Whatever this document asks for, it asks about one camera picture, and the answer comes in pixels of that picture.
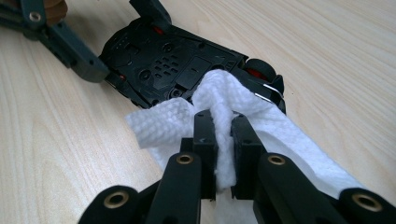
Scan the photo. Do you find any black toy car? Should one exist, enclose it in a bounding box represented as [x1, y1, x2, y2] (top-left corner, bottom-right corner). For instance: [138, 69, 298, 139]
[98, 17, 287, 115]

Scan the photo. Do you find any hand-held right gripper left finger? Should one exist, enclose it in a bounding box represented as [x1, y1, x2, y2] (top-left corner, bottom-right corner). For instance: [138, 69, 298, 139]
[180, 109, 219, 200]

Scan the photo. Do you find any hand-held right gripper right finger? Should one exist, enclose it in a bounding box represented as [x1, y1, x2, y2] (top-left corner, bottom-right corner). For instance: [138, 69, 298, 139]
[230, 113, 268, 200]

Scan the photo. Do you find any white tissue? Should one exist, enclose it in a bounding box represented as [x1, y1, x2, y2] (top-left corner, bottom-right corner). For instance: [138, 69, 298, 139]
[124, 68, 365, 224]

